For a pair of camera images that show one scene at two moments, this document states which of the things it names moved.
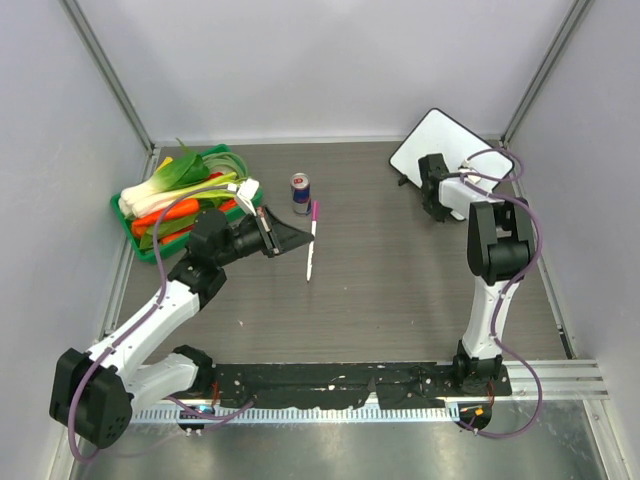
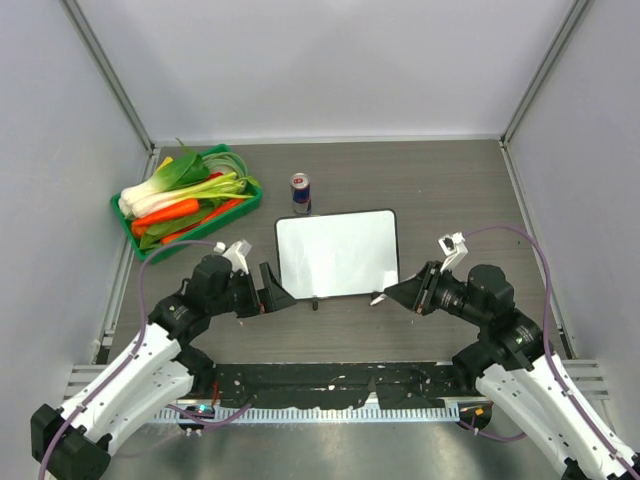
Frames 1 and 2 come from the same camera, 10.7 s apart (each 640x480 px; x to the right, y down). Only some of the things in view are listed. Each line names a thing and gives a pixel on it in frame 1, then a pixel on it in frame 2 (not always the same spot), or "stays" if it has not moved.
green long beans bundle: [225, 160] stays
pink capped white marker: [316, 211] → [380, 298]
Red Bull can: [300, 184] stays
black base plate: [339, 386] stays
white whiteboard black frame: [440, 135] → [338, 254]
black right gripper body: [439, 212] → [427, 295]
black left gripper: [276, 237] → [280, 297]
